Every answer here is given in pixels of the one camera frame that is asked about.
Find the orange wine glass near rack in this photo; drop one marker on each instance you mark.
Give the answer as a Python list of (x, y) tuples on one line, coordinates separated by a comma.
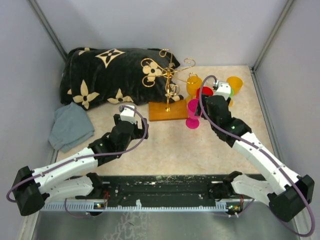
[(192, 85)]

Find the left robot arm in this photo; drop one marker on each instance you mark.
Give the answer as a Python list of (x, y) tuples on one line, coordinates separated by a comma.
[(32, 189)]

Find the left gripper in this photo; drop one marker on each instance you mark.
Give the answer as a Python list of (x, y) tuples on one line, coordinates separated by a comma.
[(141, 133)]

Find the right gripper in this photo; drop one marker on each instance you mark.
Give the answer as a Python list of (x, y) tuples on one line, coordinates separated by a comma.
[(203, 103)]

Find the green plastic wine glass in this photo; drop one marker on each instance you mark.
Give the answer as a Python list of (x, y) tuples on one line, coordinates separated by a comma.
[(231, 92)]

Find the gold wire glass rack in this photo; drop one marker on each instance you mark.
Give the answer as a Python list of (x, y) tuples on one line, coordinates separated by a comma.
[(165, 111)]

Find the orange wine glass far right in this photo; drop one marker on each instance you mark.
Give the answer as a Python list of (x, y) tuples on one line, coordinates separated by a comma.
[(236, 83)]

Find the pink plastic wine glass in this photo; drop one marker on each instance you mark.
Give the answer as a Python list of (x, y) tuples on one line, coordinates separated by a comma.
[(192, 122)]

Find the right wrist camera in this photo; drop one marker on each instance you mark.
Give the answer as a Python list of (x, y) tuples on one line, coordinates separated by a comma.
[(222, 88)]

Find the black floral pillow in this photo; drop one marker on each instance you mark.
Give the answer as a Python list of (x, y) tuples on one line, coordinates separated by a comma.
[(92, 77)]

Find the red plastic wine glass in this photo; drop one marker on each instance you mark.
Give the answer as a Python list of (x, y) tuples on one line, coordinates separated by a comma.
[(205, 91)]

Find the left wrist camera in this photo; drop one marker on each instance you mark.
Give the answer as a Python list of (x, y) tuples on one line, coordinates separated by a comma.
[(127, 115)]

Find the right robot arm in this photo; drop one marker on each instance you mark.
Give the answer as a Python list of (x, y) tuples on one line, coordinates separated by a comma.
[(284, 191)]

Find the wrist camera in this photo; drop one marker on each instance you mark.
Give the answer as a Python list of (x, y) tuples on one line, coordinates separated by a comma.
[(127, 115), (222, 88)]

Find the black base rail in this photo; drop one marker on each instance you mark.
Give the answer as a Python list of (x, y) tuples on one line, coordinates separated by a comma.
[(166, 193)]

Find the grey cloth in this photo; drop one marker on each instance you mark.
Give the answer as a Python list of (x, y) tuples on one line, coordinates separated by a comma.
[(71, 127)]

